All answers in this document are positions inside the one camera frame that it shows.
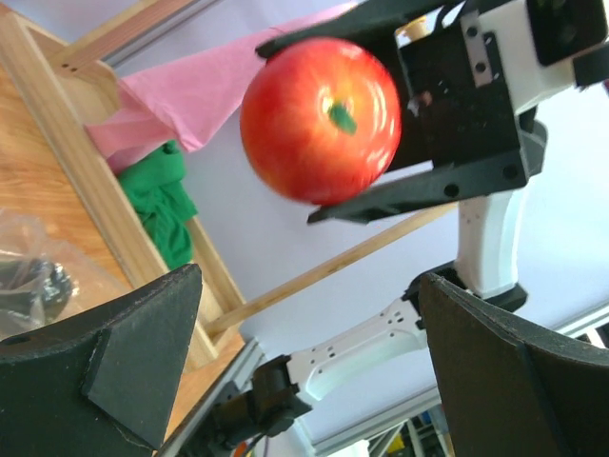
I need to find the wooden rack base frame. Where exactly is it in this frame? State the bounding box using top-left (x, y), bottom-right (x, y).
top-left (0, 0), bottom-right (248, 377)

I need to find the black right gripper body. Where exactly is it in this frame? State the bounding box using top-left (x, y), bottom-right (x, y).
top-left (389, 10), bottom-right (523, 181)

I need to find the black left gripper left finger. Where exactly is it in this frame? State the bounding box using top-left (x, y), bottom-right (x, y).
top-left (1, 264), bottom-right (203, 456)

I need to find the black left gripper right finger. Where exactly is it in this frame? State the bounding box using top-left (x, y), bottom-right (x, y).
top-left (420, 273), bottom-right (608, 456)

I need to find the fake dark purple fruit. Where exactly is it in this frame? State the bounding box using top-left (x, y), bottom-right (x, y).
top-left (1, 258), bottom-right (73, 324)

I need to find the green tank top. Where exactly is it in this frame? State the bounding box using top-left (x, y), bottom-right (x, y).
top-left (118, 141), bottom-right (197, 269)

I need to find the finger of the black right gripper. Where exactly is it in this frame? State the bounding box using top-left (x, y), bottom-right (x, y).
top-left (255, 0), bottom-right (459, 60)
top-left (307, 149), bottom-right (529, 225)

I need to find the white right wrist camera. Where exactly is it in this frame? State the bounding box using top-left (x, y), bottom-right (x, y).
top-left (463, 0), bottom-right (608, 114)

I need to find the pink shirt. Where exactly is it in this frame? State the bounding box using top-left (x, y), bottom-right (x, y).
top-left (86, 1), bottom-right (354, 172)

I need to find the wooden clothes rack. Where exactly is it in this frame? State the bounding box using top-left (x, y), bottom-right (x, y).
top-left (205, 203), bottom-right (457, 336)

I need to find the clear zip top bag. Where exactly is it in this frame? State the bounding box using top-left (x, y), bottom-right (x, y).
top-left (1, 209), bottom-right (129, 339)

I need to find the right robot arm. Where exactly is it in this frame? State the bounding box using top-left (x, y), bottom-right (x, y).
top-left (203, 1), bottom-right (546, 456)

